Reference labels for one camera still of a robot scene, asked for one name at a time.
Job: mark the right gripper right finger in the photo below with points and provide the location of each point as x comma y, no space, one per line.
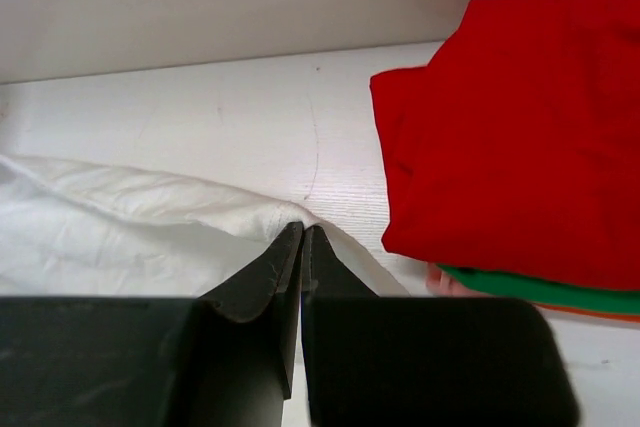
434,361

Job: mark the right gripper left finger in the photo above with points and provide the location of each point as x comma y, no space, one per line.
225,358

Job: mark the white t shirt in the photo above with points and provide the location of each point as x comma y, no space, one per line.
76,228

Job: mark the pink folded t shirt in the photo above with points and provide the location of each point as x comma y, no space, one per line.
442,284

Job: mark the green folded t shirt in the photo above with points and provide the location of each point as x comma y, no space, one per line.
545,292

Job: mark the orange folded t shirt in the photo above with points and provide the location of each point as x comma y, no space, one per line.
599,315

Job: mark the red folded t shirt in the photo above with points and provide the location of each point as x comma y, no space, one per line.
516,148

